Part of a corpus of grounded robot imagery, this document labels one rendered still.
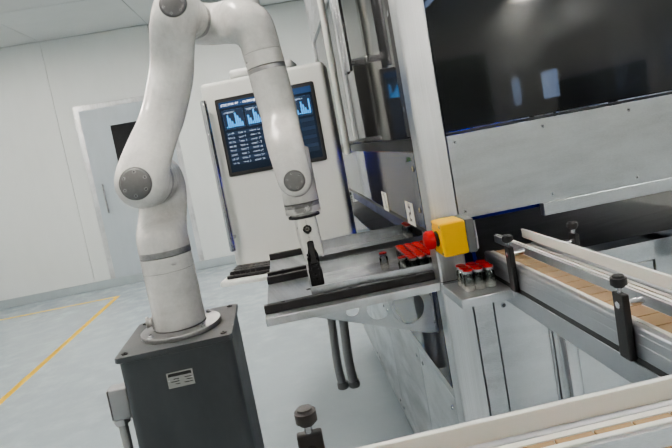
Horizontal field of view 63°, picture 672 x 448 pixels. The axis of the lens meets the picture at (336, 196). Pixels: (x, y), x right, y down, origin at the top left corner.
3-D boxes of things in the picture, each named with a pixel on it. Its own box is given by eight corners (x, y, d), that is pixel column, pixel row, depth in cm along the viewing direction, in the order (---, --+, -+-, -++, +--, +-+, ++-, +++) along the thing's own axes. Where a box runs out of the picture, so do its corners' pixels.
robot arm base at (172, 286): (132, 350, 123) (114, 270, 122) (150, 324, 142) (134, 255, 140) (217, 332, 126) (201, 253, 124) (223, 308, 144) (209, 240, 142)
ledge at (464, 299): (502, 280, 125) (501, 272, 125) (528, 295, 112) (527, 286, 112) (443, 292, 124) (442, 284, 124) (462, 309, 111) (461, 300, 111)
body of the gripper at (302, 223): (320, 209, 127) (329, 256, 129) (317, 205, 138) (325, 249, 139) (288, 216, 127) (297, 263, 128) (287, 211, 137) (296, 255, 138)
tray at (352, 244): (407, 233, 191) (405, 223, 190) (427, 246, 165) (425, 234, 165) (310, 252, 188) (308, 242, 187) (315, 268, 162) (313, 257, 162)
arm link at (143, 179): (175, 208, 136) (156, 217, 120) (126, 197, 135) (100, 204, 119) (218, 5, 132) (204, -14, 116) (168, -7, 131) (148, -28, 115)
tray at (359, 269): (426, 253, 157) (424, 241, 156) (454, 273, 131) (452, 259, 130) (308, 276, 154) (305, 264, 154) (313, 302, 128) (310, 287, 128)
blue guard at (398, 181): (339, 182, 322) (333, 151, 320) (428, 228, 129) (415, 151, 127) (338, 182, 322) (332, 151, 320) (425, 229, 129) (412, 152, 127)
